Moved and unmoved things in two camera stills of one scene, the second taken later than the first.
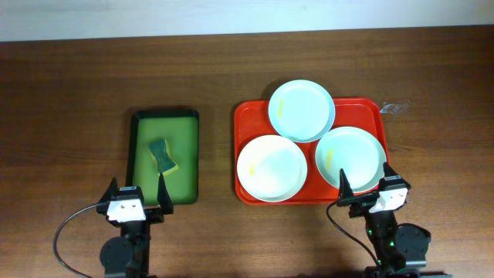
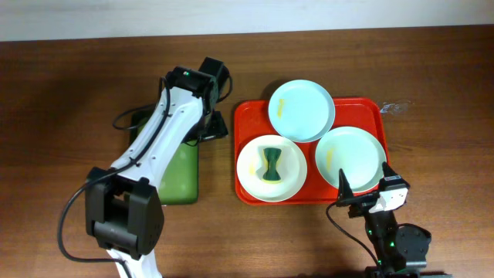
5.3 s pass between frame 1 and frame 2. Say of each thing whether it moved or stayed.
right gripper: stayed
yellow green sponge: moved
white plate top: stayed
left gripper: moved
